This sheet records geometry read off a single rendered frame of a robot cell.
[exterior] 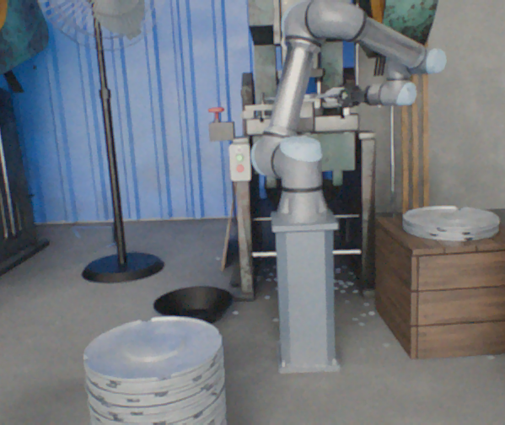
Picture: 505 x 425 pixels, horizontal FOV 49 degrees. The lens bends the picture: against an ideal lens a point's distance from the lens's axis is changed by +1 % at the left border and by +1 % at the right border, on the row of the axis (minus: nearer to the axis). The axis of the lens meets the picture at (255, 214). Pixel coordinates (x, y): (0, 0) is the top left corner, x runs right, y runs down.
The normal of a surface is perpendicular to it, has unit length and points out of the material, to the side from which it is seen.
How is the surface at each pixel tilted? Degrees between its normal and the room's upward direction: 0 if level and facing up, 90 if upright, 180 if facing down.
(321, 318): 90
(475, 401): 0
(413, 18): 136
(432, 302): 90
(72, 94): 90
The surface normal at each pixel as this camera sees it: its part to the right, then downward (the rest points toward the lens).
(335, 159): -0.04, 0.22
